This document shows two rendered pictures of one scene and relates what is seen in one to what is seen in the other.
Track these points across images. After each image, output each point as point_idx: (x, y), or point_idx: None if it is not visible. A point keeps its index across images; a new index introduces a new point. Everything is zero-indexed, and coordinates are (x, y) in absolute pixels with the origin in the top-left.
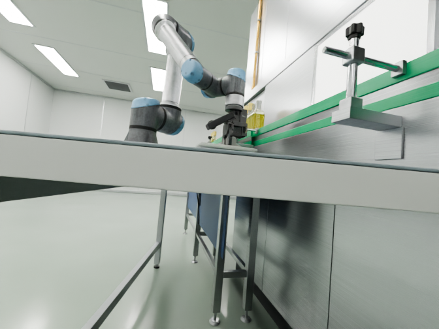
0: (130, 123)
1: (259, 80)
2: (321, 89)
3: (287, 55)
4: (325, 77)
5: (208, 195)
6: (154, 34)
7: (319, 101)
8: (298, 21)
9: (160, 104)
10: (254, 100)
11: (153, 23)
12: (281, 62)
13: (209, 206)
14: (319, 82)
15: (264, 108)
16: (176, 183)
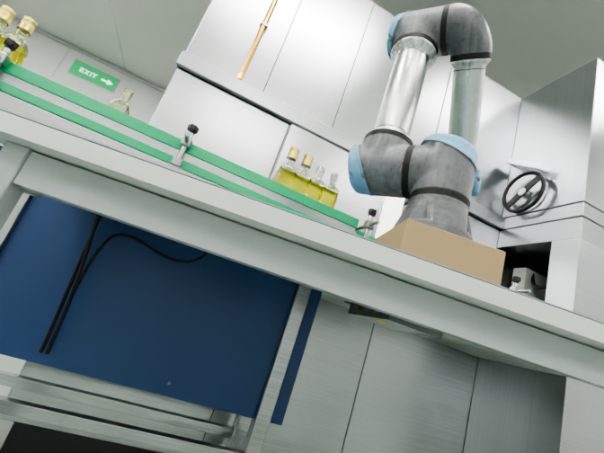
0: (470, 199)
1: (258, 81)
2: (387, 222)
3: (338, 128)
4: (393, 216)
5: (154, 277)
6: (478, 51)
7: (382, 232)
8: (362, 110)
9: (413, 144)
10: (233, 100)
11: (492, 48)
12: (334, 129)
13: (163, 309)
14: (386, 214)
15: (284, 156)
16: None
